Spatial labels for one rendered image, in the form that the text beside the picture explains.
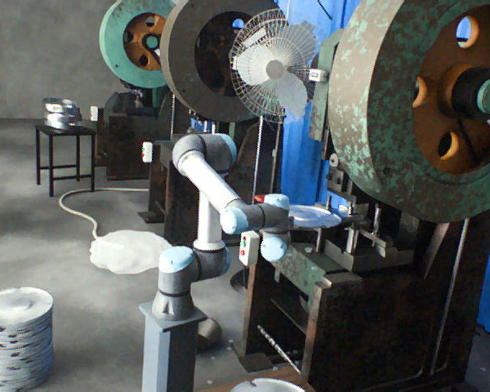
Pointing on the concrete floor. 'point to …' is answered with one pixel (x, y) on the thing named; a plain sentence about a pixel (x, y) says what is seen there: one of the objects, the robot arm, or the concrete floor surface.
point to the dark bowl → (207, 334)
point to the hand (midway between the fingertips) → (292, 223)
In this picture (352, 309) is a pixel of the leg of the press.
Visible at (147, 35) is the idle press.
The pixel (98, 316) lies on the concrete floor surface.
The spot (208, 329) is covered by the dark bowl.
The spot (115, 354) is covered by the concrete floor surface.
